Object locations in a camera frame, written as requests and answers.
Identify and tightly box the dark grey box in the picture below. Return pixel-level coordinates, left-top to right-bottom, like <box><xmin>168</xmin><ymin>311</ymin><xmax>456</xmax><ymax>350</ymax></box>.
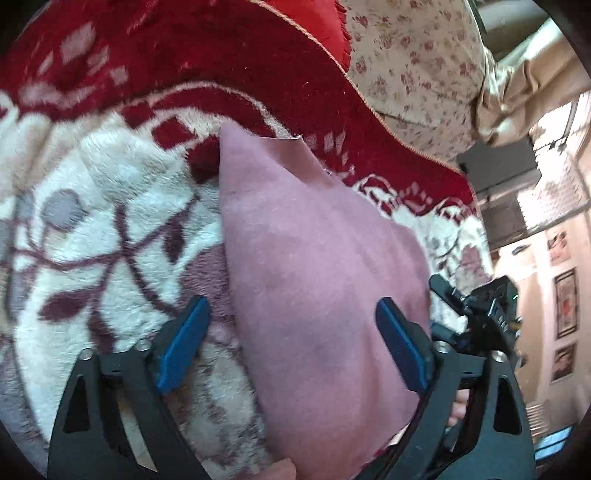
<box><xmin>457</xmin><ymin>136</ymin><xmax>541</xmax><ymax>251</ymax></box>

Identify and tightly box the mauve pink fleece garment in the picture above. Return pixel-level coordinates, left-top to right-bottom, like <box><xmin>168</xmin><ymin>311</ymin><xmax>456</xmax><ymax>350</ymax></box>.
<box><xmin>219</xmin><ymin>123</ymin><xmax>430</xmax><ymax>479</ymax></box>

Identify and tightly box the small wall picture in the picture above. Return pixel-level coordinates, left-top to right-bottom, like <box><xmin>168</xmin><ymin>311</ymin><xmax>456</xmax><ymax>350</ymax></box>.
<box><xmin>546</xmin><ymin>227</ymin><xmax>571</xmax><ymax>266</ymax></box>

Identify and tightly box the floral beige quilt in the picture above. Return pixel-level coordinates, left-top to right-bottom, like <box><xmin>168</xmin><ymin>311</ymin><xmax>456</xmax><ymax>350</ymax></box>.
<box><xmin>344</xmin><ymin>0</ymin><xmax>489</xmax><ymax>163</ymax></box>

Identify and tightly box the person's left hand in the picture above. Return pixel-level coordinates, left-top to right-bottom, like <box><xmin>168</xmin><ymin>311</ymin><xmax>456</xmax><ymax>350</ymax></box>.
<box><xmin>389</xmin><ymin>388</ymin><xmax>471</xmax><ymax>446</ymax></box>

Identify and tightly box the lower wall picture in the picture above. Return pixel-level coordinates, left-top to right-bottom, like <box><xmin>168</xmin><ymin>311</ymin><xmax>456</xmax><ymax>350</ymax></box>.
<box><xmin>551</xmin><ymin>342</ymin><xmax>577</xmax><ymax>383</ymax></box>

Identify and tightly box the white wire basket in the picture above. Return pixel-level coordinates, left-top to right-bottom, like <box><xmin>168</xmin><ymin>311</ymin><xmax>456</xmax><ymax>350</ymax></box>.
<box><xmin>517</xmin><ymin>169</ymin><xmax>590</xmax><ymax>234</ymax></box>

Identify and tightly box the red ruffled pillow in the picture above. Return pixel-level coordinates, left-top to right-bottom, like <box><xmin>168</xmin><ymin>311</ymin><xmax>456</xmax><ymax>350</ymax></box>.
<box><xmin>267</xmin><ymin>0</ymin><xmax>351</xmax><ymax>71</ymax></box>

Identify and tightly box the red white plush blanket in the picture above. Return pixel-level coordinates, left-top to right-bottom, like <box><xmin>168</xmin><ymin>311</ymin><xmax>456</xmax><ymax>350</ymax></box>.
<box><xmin>1</xmin><ymin>1</ymin><xmax>490</xmax><ymax>479</ymax></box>

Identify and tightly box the framed flower picture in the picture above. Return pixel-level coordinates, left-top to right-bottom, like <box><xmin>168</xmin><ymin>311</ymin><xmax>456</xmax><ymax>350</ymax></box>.
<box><xmin>554</xmin><ymin>268</ymin><xmax>579</xmax><ymax>339</ymax></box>

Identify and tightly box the beige curtain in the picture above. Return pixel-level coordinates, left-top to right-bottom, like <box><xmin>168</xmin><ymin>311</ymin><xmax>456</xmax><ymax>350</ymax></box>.
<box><xmin>475</xmin><ymin>19</ymin><xmax>590</xmax><ymax>147</ymax></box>

